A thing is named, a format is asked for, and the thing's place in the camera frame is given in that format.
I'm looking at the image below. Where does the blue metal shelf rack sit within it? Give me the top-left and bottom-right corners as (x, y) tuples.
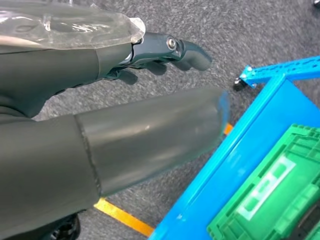
(149, 55), (320, 240)

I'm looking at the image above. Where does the black robot foot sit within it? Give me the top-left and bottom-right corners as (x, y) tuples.
(46, 213), (82, 240)

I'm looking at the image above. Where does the loose yellow tape strip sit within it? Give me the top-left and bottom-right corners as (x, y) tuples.
(94, 123), (234, 238)

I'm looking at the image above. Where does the green plastic crate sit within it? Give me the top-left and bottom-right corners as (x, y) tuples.
(207, 124), (320, 240)

